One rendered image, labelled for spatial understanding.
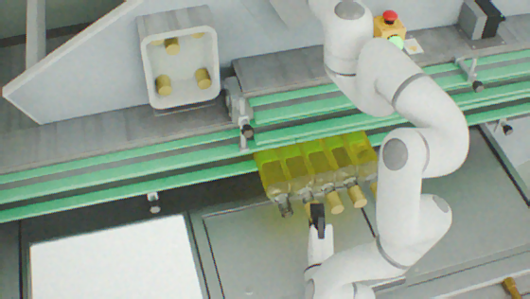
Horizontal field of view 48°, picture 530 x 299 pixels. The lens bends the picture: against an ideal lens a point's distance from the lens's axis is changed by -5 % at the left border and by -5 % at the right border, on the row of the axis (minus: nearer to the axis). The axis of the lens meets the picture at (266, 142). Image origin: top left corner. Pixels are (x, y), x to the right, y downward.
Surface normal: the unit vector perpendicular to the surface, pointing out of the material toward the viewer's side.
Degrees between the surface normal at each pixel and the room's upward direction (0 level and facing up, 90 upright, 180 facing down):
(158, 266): 90
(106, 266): 90
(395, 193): 73
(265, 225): 90
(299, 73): 90
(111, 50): 0
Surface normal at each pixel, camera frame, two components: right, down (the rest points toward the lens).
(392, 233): -0.65, 0.18
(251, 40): 0.26, 0.72
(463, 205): -0.01, -0.67
